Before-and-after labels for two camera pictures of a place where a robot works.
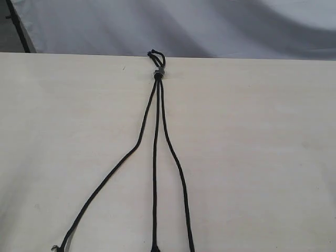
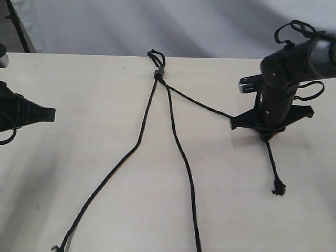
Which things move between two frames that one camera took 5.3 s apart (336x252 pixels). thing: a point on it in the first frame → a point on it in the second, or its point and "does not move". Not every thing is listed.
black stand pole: [17, 22] does not move
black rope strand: [154, 248] → [278, 187]
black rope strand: [173, 153] → [159, 75]
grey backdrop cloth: [284, 30] does not move
